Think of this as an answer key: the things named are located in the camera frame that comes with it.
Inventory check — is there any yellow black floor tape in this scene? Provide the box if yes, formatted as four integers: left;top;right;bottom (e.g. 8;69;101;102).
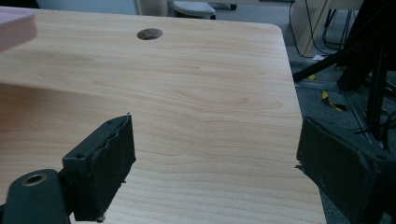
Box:
320;90;347;112

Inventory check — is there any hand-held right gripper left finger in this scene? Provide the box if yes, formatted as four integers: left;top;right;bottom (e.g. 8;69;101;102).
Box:
62;113;137;223

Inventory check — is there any light wooden desk leg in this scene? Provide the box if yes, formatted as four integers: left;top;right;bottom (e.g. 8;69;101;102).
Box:
292;0;363;58

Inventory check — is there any grey rolling chair base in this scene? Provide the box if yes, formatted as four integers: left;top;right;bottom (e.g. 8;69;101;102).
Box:
171;0;238;21

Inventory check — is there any black cable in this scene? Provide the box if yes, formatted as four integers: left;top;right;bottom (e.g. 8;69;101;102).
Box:
288;0;354;59

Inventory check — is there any pink plastic tray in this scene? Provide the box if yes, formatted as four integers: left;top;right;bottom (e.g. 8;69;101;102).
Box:
0;6;38;53

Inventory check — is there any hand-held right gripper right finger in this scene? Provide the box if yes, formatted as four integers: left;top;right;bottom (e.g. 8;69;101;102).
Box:
295;116;396;224

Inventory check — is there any black metal stand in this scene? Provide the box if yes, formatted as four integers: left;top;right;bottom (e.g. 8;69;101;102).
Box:
291;0;396;150

